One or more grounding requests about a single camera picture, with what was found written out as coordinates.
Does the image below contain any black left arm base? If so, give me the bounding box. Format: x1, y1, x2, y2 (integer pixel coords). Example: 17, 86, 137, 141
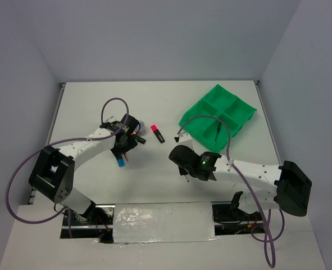
60, 205, 115, 244

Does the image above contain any clear jar of paper clips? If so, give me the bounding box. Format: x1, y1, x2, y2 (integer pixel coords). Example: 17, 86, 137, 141
137, 121, 145, 136

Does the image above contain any silver tape sheet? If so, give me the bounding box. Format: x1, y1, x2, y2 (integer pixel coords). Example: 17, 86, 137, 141
113, 202, 216, 244

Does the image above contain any green compartment tray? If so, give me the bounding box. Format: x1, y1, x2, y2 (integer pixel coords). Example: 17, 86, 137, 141
179, 84, 257, 152

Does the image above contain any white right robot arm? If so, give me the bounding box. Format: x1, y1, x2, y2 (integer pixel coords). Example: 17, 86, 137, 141
169, 145, 312, 220

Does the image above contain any orange-capped black highlighter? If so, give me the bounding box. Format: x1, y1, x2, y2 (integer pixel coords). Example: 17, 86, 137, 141
132, 134, 146, 144

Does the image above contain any right aluminium table rail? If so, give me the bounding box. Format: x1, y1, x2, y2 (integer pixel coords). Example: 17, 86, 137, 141
254, 80, 293, 197

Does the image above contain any blue gel pen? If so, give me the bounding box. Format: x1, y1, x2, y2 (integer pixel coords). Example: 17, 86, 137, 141
213, 123, 222, 146

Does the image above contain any blue-capped black highlighter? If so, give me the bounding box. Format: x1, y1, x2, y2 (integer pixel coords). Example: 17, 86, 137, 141
117, 158, 125, 167

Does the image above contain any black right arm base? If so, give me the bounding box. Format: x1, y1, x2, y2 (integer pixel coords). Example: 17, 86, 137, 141
212, 191, 265, 236

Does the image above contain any aluminium table edge rail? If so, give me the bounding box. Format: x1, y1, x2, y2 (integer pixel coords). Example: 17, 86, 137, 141
28, 82, 66, 205

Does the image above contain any pink-capped black highlighter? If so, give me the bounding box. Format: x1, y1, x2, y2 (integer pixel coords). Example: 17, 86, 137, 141
151, 125, 165, 143

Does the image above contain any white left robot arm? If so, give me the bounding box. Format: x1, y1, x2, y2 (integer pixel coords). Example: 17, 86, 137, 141
29, 115, 140, 224

